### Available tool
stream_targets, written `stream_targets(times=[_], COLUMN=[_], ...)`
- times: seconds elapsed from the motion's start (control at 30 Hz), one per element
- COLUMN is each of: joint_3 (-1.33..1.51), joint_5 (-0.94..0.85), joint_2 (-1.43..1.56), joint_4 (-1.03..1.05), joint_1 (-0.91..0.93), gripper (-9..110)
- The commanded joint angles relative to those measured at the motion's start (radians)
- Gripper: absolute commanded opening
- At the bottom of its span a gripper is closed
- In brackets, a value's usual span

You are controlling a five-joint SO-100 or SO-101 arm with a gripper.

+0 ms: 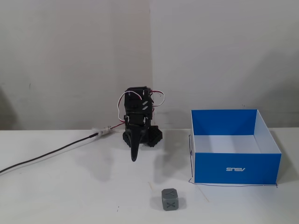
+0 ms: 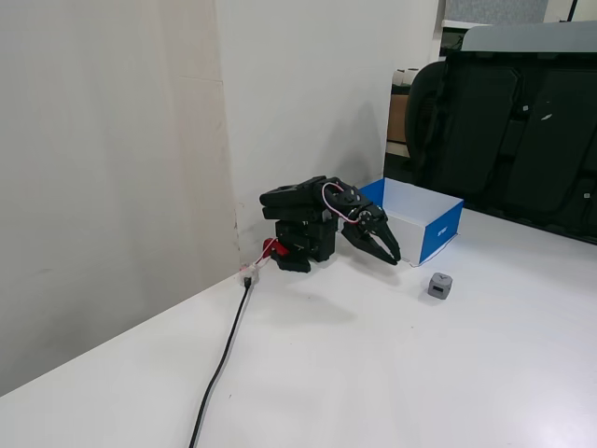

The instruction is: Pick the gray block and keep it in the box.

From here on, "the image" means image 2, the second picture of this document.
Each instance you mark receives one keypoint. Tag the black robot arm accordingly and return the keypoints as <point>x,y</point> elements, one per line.
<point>298,200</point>

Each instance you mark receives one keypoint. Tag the black office chair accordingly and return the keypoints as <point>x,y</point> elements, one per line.
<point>522,130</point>

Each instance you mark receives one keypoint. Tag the gray block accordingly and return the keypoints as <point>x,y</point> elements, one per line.
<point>439,286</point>

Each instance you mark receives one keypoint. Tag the brown cardboard box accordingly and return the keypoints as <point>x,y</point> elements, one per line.
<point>398,119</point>

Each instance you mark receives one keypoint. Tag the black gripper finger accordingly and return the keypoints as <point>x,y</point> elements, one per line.
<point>368,245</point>
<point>391,240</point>

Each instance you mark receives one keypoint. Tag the red clamp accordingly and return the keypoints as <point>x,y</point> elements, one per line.
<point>273,246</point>

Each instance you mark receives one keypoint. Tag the blue and white cardboard box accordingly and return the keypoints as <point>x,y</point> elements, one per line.
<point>436,235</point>

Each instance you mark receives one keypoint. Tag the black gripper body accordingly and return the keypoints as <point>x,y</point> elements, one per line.
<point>361,236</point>

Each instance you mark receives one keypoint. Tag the gray panel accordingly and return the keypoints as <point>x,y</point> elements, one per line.
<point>527,36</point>

